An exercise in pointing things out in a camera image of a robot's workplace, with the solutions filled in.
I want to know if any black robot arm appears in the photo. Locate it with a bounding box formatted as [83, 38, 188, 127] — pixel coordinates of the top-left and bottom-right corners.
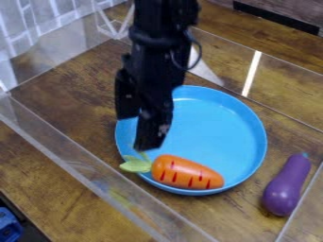
[115, 0, 199, 151]

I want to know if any orange toy carrot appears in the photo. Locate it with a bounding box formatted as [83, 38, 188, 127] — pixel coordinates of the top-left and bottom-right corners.
[120, 153, 224, 190]

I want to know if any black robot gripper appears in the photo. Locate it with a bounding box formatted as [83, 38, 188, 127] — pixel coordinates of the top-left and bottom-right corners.
[115, 27, 201, 151]

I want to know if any blue object at corner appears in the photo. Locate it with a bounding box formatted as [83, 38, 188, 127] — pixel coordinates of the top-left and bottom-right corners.
[0, 207, 23, 242]

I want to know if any blue round plastic tray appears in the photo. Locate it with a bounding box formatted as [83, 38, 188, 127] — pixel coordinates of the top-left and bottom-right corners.
[115, 85, 267, 196]

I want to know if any purple toy eggplant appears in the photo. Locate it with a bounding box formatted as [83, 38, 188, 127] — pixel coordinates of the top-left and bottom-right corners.
[261, 152, 311, 216]

